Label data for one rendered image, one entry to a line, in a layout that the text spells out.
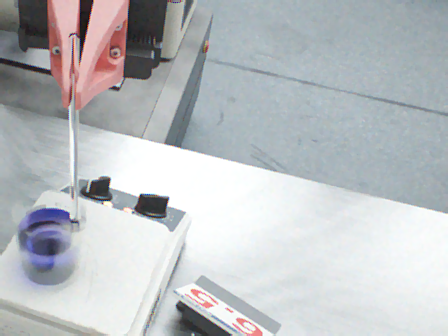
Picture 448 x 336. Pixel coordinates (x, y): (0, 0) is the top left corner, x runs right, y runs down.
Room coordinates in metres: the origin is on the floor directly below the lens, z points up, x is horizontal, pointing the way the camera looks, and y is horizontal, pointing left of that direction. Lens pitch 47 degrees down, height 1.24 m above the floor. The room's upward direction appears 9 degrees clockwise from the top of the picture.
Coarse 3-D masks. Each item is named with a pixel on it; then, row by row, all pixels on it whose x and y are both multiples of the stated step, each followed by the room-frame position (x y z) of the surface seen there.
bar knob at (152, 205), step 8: (144, 200) 0.39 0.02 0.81; (152, 200) 0.40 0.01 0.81; (160, 200) 0.40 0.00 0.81; (168, 200) 0.41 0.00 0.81; (136, 208) 0.39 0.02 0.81; (144, 208) 0.39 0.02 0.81; (152, 208) 0.39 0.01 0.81; (160, 208) 0.40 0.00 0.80; (152, 216) 0.38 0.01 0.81; (160, 216) 0.39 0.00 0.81
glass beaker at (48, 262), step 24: (24, 192) 0.30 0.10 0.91; (48, 192) 0.31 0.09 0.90; (24, 216) 0.30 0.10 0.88; (24, 240) 0.26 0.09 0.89; (48, 240) 0.26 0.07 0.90; (72, 240) 0.27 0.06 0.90; (24, 264) 0.27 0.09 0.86; (48, 264) 0.26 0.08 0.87; (72, 264) 0.27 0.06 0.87; (48, 288) 0.26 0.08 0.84
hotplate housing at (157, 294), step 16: (176, 240) 0.35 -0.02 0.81; (176, 256) 0.36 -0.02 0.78; (160, 272) 0.31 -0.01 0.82; (160, 288) 0.31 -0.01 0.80; (0, 304) 0.26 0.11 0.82; (144, 304) 0.28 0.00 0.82; (0, 320) 0.25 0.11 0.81; (16, 320) 0.25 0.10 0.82; (32, 320) 0.25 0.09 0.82; (48, 320) 0.25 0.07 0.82; (144, 320) 0.26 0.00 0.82
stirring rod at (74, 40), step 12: (72, 36) 0.30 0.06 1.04; (72, 48) 0.30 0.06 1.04; (72, 60) 0.30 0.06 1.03; (72, 72) 0.30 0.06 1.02; (72, 84) 0.30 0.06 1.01; (72, 96) 0.30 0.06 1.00; (72, 108) 0.30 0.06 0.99; (72, 120) 0.30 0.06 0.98; (72, 132) 0.30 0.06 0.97; (72, 144) 0.30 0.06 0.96; (72, 156) 0.30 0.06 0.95; (72, 168) 0.30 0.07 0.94; (72, 180) 0.30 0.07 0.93; (72, 192) 0.30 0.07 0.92; (72, 204) 0.30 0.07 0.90; (72, 216) 0.30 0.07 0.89
